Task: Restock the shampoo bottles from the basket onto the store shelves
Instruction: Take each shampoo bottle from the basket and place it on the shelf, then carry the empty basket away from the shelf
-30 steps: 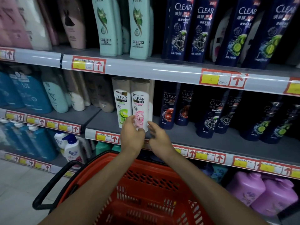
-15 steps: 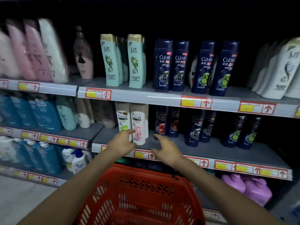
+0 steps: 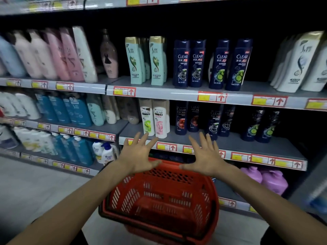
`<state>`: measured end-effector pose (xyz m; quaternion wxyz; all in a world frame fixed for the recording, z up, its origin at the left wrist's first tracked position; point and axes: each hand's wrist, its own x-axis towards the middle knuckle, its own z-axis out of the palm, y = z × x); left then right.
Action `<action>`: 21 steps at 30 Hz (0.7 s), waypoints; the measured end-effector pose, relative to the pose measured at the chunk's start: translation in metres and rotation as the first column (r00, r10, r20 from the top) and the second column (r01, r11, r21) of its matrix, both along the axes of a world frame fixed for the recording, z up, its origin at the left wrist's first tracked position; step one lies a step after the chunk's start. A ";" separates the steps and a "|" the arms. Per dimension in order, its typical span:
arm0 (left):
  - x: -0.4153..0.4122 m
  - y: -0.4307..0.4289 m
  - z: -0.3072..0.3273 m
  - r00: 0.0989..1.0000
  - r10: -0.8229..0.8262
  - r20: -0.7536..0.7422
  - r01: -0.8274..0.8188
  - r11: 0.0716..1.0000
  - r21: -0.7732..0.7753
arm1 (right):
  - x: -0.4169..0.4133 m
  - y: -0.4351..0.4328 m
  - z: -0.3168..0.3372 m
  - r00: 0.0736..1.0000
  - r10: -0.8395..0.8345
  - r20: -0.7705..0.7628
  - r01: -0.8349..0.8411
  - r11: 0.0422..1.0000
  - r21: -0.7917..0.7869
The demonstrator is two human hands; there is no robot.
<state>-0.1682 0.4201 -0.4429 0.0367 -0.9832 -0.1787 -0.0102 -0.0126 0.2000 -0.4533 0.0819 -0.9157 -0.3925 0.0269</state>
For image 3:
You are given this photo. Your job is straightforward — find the person's left hand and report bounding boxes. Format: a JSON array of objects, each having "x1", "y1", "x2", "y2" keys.
[{"x1": 116, "y1": 132, "x2": 163, "y2": 176}]

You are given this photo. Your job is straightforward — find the person's right hand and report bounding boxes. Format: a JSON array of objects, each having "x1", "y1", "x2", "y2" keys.
[{"x1": 178, "y1": 132, "x2": 230, "y2": 178}]

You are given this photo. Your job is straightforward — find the white green-label shampoo bottle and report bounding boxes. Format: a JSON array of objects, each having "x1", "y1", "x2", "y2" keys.
[{"x1": 139, "y1": 98, "x2": 156, "y2": 137}]

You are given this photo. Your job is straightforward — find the navy black Clear bottle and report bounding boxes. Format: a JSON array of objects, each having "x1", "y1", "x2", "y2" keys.
[{"x1": 218, "y1": 105, "x2": 235, "y2": 137}]

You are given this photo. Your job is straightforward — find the white pink-label shampoo bottle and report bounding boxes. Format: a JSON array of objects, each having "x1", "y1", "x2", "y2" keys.
[
  {"x1": 165, "y1": 100, "x2": 171, "y2": 133},
  {"x1": 152, "y1": 99, "x2": 168, "y2": 140}
]

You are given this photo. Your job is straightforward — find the grey store shelf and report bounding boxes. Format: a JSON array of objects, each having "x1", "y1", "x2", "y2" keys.
[{"x1": 0, "y1": 0, "x2": 327, "y2": 220}]

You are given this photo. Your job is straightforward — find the orange shopping basket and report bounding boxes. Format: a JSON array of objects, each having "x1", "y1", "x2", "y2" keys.
[{"x1": 98, "y1": 157, "x2": 220, "y2": 245}]

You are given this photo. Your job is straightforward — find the navy green Clear bottle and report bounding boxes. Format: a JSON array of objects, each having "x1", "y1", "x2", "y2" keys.
[
  {"x1": 256, "y1": 111, "x2": 280, "y2": 144},
  {"x1": 241, "y1": 109, "x2": 265, "y2": 142}
]

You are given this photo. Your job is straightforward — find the person's left forearm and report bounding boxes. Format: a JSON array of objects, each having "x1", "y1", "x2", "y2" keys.
[{"x1": 7, "y1": 160, "x2": 132, "y2": 245}]

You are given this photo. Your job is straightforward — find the person's right forearm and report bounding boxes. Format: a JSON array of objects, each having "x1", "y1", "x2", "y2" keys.
[{"x1": 217, "y1": 164, "x2": 327, "y2": 245}]

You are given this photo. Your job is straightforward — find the person's black trousers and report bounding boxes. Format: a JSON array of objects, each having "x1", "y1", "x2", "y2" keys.
[{"x1": 69, "y1": 213, "x2": 327, "y2": 245}]

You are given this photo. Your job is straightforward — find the white pump bottle blue cap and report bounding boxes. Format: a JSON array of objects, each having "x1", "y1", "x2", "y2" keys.
[
  {"x1": 92, "y1": 141, "x2": 104, "y2": 164},
  {"x1": 101, "y1": 143, "x2": 115, "y2": 165}
]

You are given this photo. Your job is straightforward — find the beige bottle brown base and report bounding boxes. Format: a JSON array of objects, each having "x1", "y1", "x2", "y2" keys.
[
  {"x1": 125, "y1": 97, "x2": 140, "y2": 125},
  {"x1": 116, "y1": 97, "x2": 129, "y2": 121}
]

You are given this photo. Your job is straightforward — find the beige bottle white base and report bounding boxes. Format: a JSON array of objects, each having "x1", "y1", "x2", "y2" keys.
[
  {"x1": 102, "y1": 95, "x2": 118, "y2": 125},
  {"x1": 110, "y1": 95, "x2": 121, "y2": 121}
]

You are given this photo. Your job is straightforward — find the teal curvy bottle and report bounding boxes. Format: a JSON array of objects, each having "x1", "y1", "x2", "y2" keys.
[{"x1": 86, "y1": 94, "x2": 106, "y2": 127}]

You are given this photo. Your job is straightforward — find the grey metal store shelving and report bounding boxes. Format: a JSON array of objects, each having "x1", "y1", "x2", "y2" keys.
[{"x1": 0, "y1": 0, "x2": 327, "y2": 213}]

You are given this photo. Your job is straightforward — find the white bottle red label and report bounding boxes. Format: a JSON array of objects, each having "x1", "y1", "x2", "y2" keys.
[{"x1": 208, "y1": 54, "x2": 215, "y2": 83}]

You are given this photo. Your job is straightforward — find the grey end rack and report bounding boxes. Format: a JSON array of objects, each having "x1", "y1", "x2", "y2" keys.
[{"x1": 289, "y1": 150, "x2": 327, "y2": 222}]

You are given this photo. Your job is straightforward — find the row of large navy bottles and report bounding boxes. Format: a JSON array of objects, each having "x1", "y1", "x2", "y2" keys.
[{"x1": 172, "y1": 38, "x2": 253, "y2": 92}]

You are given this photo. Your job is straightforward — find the pink bottle black dress print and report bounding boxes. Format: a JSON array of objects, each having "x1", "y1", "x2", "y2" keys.
[{"x1": 100, "y1": 29, "x2": 119, "y2": 79}]

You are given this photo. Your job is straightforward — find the white tall bottle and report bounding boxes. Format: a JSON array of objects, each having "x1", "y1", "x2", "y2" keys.
[{"x1": 72, "y1": 26, "x2": 98, "y2": 84}]

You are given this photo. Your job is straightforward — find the white blue tube bottle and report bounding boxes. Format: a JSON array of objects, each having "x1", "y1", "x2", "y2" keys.
[{"x1": 308, "y1": 186, "x2": 327, "y2": 214}]

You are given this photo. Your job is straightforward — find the white curvy bottle gold cap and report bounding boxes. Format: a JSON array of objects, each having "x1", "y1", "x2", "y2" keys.
[
  {"x1": 268, "y1": 37, "x2": 289, "y2": 82},
  {"x1": 272, "y1": 35, "x2": 297, "y2": 89},
  {"x1": 277, "y1": 31, "x2": 324, "y2": 94},
  {"x1": 300, "y1": 46, "x2": 327, "y2": 92}
]

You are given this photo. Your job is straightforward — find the white round bottle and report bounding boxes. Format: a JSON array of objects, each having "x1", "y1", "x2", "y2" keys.
[
  {"x1": 3, "y1": 92, "x2": 27, "y2": 118},
  {"x1": 0, "y1": 93, "x2": 16, "y2": 117},
  {"x1": 15, "y1": 93, "x2": 41, "y2": 120}
]

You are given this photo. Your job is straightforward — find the white jug blue base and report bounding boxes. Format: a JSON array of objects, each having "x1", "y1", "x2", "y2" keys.
[{"x1": 0, "y1": 125, "x2": 19, "y2": 150}]

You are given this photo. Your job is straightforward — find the pale pink tall bottle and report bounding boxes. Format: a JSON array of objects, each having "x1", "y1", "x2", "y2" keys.
[
  {"x1": 7, "y1": 30, "x2": 43, "y2": 79},
  {"x1": 27, "y1": 29, "x2": 58, "y2": 81}
]

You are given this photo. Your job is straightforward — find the pale blue tall bottle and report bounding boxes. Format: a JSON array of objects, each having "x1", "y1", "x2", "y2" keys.
[{"x1": 0, "y1": 35, "x2": 27, "y2": 78}]

